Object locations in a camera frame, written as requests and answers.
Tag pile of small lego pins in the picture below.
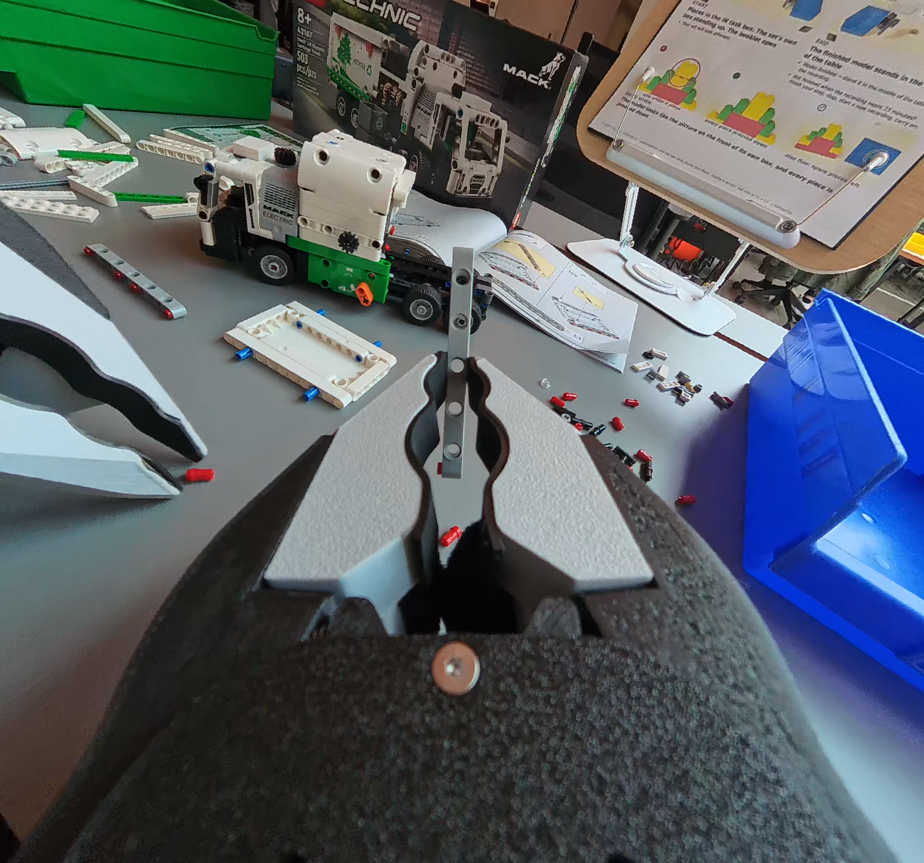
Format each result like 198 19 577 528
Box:
541 379 697 506

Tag white lego panel frame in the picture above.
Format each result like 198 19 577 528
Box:
222 300 398 411

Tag pile of small lego tiles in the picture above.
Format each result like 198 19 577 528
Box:
631 347 705 402

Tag white green lego truck model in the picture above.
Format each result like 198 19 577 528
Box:
191 129 495 337

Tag blue plastic bin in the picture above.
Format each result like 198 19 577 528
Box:
744 289 924 694

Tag pile of white lego beams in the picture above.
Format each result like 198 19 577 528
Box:
0 103 218 223

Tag printed instruction sheet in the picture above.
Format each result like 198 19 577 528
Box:
588 0 924 249

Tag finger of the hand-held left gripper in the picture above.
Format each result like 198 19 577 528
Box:
0 205 209 463
0 395 183 499

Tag nested green plastic bins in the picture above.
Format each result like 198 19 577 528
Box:
0 0 281 120

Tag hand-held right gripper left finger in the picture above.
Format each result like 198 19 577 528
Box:
263 352 443 636

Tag grey lego beam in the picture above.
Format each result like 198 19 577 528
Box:
83 244 187 320
440 248 477 480

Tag dark lego set box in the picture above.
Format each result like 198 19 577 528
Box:
290 0 589 229

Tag black office chair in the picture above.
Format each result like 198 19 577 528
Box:
732 257 813 326

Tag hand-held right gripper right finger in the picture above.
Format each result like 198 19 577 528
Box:
468 356 654 618

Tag lego instruction booklet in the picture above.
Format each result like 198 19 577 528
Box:
386 192 640 373

